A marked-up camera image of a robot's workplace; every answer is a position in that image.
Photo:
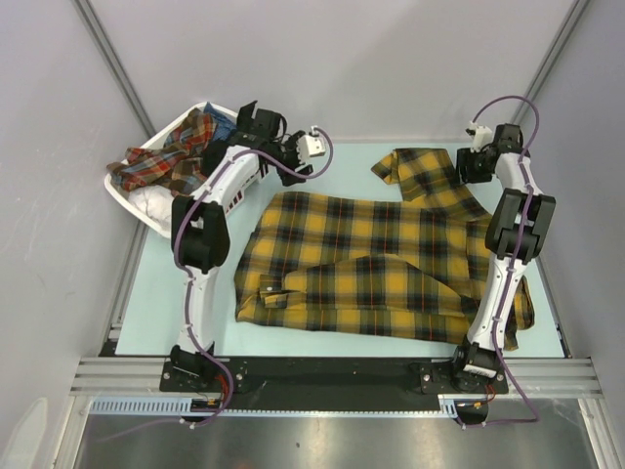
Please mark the white slotted cable duct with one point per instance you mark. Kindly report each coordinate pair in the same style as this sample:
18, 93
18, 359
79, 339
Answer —
182, 407

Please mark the yellow plaid long sleeve shirt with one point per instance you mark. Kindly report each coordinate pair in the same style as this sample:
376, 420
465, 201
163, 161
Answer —
412, 269

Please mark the corner aluminium post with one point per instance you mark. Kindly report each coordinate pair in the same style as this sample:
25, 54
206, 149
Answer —
547, 65
95, 27

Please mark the blue shirt in basket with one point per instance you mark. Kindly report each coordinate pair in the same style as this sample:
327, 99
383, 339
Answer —
224, 127

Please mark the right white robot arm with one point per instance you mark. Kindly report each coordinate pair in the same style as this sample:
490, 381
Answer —
514, 238

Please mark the right corner aluminium post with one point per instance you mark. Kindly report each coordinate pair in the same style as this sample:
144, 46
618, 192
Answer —
547, 65

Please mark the black shirt in basket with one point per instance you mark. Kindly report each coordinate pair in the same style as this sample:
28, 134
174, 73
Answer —
215, 152

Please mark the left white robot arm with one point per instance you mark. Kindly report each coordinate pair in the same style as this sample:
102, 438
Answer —
231, 154

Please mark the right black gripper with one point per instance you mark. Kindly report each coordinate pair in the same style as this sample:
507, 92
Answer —
464, 166

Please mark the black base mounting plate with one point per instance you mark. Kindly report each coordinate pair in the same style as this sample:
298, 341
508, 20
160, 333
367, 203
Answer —
347, 384

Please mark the left corner aluminium post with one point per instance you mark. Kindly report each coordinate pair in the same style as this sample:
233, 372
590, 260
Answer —
95, 27

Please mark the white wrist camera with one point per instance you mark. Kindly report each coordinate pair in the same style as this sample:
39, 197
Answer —
481, 136
311, 145

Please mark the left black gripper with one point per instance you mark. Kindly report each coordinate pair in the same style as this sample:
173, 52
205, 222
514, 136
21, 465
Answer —
288, 176

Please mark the aluminium frame rail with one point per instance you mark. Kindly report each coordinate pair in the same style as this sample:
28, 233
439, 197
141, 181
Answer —
539, 378

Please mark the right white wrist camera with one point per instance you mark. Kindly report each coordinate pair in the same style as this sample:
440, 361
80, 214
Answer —
481, 136

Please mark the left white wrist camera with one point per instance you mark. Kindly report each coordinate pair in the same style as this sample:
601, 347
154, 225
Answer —
311, 145

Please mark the white shirt in basket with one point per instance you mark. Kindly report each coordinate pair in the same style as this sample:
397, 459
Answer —
153, 201

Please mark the red plaid shirt in basket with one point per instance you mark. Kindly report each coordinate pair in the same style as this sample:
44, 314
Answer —
175, 166

